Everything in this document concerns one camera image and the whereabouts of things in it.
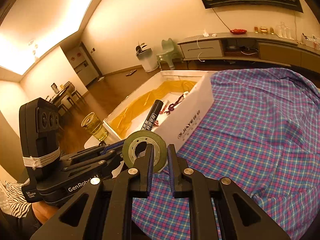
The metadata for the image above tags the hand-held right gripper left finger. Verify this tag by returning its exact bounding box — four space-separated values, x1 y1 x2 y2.
30 144 155 240

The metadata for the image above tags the white figure keychain purple lanyard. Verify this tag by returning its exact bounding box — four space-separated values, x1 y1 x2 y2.
166 94 187 115

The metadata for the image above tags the zebra print cloth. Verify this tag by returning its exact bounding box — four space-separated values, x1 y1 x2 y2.
0 180 33 218

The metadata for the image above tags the grey television cabinet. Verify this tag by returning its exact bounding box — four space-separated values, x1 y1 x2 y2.
177 32 320 68

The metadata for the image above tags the cluster of clear glasses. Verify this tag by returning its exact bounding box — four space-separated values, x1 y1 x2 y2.
276 22 294 40

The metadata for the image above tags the person's left hand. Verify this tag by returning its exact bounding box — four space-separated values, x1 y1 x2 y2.
31 201 59 224

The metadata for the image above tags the dark potted plant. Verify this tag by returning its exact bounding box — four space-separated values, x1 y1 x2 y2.
136 42 148 55

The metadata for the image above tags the white cardboard box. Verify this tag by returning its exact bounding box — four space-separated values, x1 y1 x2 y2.
103 70 215 150

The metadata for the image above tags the white hallway cabinet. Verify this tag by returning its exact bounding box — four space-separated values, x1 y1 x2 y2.
66 46 103 87

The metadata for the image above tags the white cable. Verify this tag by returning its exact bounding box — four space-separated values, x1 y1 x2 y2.
196 36 204 62

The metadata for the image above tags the black television cable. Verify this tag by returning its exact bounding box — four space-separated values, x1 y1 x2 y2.
212 7 232 32

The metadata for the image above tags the wooden dining table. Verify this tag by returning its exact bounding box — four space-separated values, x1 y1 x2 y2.
49 81 80 110

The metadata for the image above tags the black marker pen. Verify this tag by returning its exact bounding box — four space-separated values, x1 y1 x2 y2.
141 99 164 133

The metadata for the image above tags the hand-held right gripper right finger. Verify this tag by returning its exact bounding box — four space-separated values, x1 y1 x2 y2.
167 144 290 240

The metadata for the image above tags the yellow plastic liner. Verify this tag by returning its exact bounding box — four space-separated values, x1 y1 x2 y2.
107 80 198 140

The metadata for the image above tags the green plastic chair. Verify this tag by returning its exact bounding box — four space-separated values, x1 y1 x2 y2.
157 38 182 71

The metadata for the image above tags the white storage box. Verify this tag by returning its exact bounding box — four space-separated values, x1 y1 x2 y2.
301 32 320 48

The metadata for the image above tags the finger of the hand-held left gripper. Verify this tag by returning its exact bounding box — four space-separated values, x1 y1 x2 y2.
61 141 125 160
62 154 125 179

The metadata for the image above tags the green tape roll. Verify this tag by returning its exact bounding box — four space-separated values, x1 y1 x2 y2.
122 131 167 173

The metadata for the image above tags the blue pink plaid cloth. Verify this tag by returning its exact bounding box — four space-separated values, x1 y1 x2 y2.
131 67 320 240

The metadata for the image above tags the wooden dining chair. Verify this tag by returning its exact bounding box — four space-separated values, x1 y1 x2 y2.
67 90 83 105

